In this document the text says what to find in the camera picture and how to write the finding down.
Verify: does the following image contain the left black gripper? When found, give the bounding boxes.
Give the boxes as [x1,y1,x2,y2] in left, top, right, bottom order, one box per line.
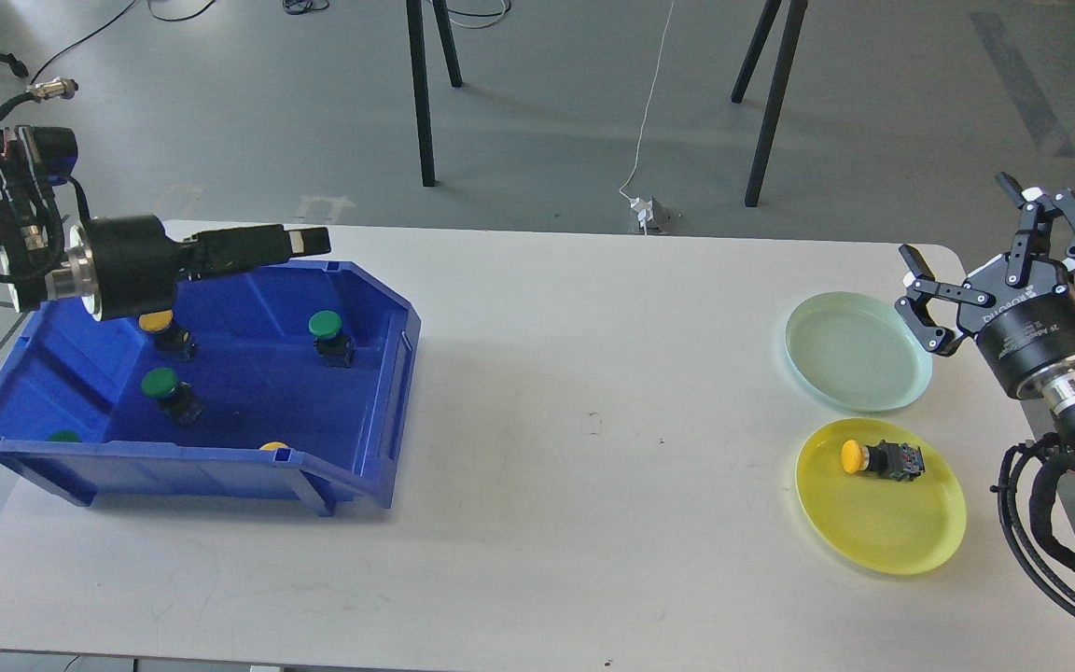
[44,216,331,321]

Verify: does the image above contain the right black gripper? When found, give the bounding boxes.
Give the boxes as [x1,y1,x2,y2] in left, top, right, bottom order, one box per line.
[895,171,1075,402]

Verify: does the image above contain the green button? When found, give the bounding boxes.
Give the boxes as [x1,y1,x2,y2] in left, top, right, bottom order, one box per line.
[307,310,356,369]
[46,429,81,443]
[141,367,203,426]

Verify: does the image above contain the yellow button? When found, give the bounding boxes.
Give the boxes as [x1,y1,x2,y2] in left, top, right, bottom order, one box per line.
[137,310,197,362]
[839,440,927,482]

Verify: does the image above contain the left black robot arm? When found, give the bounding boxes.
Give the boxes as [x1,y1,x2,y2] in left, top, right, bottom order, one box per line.
[0,77,331,321]

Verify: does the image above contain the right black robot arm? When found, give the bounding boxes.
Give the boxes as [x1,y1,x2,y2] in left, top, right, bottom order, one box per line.
[895,172,1075,618]

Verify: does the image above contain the light green plate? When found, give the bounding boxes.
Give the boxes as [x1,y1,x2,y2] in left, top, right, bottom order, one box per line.
[782,292,931,413]

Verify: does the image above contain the yellow plate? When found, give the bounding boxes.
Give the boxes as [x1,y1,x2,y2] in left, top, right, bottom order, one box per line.
[794,417,968,577]

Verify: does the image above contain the blue plastic bin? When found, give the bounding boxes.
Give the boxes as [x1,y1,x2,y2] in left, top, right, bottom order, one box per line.
[0,262,421,516]

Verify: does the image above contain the black tripod legs left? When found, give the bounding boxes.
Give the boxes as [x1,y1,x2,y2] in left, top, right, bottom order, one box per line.
[405,1,464,188]

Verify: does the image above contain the black tripod legs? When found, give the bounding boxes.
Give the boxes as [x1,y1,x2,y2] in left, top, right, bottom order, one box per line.
[405,1,464,188]
[730,1,809,208]

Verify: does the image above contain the black tripod legs right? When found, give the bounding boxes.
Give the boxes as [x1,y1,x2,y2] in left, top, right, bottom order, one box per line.
[730,1,809,208]

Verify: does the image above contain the white power plug adapter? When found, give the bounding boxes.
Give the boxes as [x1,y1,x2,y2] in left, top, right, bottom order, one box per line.
[630,197,674,235]

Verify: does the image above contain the white floor cable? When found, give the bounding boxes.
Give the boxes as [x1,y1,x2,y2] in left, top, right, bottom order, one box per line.
[619,0,678,202]

